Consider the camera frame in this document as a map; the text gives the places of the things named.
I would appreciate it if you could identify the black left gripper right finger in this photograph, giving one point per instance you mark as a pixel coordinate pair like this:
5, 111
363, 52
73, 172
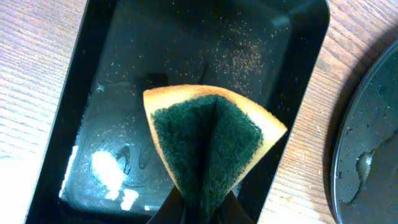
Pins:
231, 212

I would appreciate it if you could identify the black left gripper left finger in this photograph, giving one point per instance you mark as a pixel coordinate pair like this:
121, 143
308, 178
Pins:
172, 210

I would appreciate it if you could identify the green and yellow sponge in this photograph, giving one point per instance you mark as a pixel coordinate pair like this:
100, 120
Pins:
208, 139

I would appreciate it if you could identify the rectangular black tray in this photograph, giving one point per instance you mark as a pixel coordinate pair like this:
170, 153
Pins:
100, 164

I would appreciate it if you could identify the round black tray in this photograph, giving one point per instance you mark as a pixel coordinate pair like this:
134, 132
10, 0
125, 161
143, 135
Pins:
364, 168

